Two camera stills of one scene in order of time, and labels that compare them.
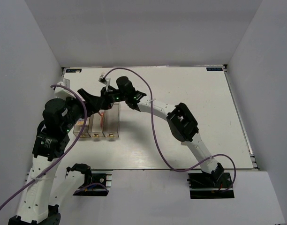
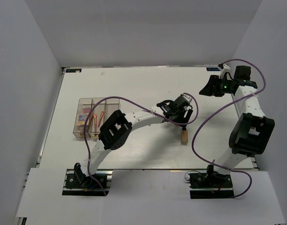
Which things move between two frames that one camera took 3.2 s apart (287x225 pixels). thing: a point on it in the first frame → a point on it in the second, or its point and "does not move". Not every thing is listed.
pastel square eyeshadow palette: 80,122 does not move
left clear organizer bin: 78,126 does not move
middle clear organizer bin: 96,124 does not move
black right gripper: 107,103 → 209,90
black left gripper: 70,100 → 183,119
